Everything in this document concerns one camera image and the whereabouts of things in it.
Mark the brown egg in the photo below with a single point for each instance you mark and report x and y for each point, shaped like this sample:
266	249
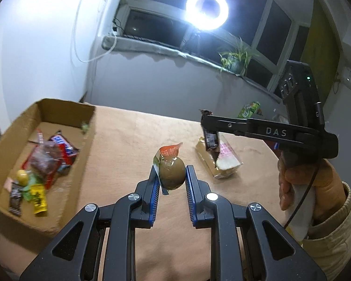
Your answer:
170	168

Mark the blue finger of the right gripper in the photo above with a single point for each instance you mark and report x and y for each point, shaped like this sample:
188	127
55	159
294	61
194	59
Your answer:
214	124

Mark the small dark chocolate packet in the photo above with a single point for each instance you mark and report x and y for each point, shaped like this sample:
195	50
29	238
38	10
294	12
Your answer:
15	199

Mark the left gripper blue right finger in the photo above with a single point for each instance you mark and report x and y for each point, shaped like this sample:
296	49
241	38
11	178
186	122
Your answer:
195	198

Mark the snickers bar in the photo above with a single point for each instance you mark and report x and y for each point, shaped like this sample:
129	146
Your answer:
211	138
69	152

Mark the dark cake clear red wrapper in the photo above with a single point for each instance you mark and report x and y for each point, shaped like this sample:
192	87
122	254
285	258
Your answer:
39	162

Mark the yellow candy packet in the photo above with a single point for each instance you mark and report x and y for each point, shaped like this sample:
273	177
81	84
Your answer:
38	198

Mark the green snack packet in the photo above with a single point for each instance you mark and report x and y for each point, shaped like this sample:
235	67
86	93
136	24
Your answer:
33	179

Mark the black ring light tripod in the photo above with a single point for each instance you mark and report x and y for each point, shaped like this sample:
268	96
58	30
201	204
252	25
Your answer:
191	41

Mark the brown cardboard box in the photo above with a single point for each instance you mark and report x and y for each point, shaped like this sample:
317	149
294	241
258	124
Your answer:
76	121

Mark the snickers bar in box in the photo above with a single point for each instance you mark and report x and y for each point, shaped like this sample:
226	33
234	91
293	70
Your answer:
69	152

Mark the yellow round candy ball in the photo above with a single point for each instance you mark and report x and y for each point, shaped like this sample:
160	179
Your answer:
22	177

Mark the beige right sleeve forearm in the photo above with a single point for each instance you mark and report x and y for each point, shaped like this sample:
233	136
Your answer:
329	243

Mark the white ring light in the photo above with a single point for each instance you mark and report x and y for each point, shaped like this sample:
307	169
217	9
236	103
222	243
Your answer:
206	14

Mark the green snack bag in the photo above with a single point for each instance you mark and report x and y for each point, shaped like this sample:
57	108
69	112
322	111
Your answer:
249	110

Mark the pink snack packet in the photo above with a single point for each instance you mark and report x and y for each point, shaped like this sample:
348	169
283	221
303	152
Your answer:
8	184

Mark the potted spider plant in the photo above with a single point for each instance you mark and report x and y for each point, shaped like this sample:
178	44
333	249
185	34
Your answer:
237	60

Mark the white pink bread package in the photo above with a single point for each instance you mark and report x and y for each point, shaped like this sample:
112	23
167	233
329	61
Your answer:
227	162

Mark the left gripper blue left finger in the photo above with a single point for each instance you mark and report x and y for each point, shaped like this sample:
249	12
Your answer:
155	192

